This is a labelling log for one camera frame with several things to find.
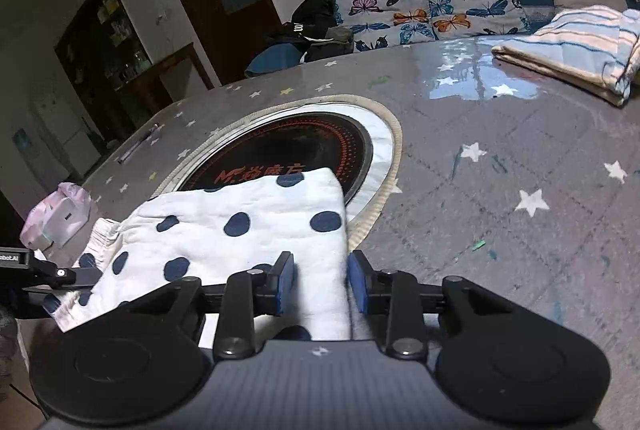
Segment blue sofa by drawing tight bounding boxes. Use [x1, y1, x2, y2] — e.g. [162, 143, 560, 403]
[245, 0, 639, 77]

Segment pink white pouch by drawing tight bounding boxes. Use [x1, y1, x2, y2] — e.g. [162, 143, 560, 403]
[20, 182, 92, 253]

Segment grey star tablecloth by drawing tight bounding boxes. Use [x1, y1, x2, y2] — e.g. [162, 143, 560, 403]
[88, 37, 639, 429]

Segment butterfly print pillow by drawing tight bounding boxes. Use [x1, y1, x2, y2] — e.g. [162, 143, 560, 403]
[335, 0, 528, 52]

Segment white navy polka dot garment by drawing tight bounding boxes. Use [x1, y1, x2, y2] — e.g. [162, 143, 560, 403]
[43, 168, 350, 340]

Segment dark wooden cabinet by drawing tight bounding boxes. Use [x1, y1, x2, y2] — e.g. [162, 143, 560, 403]
[54, 0, 214, 153]

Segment black bag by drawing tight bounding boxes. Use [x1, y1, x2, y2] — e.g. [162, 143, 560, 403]
[279, 0, 355, 62]

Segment folded blue striped blanket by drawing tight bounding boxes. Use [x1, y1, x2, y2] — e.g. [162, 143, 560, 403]
[491, 5, 639, 108]

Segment pen on table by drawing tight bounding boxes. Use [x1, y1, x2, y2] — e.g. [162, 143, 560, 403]
[116, 123, 160, 165]

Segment round induction cooktop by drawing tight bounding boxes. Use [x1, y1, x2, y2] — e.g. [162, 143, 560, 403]
[153, 94, 402, 250]

